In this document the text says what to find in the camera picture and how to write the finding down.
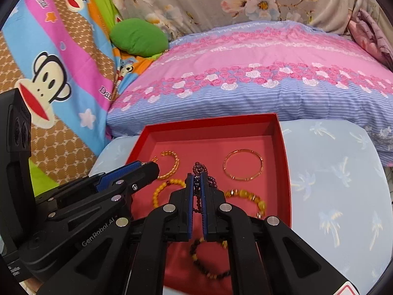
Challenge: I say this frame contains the green pillow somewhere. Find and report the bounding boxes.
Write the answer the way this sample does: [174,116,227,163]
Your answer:
[110,18,169,58]

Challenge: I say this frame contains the purple small-bead bracelet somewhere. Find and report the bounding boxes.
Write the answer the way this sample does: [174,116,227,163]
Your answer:
[192,161,216,216]

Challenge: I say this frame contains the gold chain bracelet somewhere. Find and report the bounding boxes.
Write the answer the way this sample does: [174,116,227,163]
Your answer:
[152,150,180,180]

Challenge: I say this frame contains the colourful monkey print blanket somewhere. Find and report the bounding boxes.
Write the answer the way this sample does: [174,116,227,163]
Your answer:
[0,0,154,197]

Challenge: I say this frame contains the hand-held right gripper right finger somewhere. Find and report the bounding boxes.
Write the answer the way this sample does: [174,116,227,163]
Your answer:
[201,172,358,295]

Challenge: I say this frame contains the black bead bracelet gold charms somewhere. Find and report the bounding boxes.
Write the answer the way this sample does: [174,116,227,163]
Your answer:
[189,236,231,280]

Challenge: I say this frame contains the large yellow crystal bead bracelet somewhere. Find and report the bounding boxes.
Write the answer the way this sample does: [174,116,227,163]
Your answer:
[224,190,267,220]

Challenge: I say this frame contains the pink and blue floral pillow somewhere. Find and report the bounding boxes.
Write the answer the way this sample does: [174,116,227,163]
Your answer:
[106,20,393,166]

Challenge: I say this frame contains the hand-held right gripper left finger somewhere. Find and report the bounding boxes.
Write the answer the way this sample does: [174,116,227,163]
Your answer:
[40,174,195,295]

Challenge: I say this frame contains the gold bangle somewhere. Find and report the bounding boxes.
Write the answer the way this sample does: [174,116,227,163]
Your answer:
[223,149,264,181]

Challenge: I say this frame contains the orange-yellow round bead bracelet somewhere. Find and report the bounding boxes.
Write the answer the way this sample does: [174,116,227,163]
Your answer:
[152,178,188,209]

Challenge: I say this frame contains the purple folded blanket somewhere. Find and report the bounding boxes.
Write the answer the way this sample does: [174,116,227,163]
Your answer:
[348,9,393,65]

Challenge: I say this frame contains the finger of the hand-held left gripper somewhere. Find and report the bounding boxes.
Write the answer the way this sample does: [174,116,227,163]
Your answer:
[46,162,160,222]
[35,161,144,205]

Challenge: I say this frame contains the red cardboard box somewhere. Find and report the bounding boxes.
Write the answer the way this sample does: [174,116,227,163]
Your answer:
[124,113,292,295]

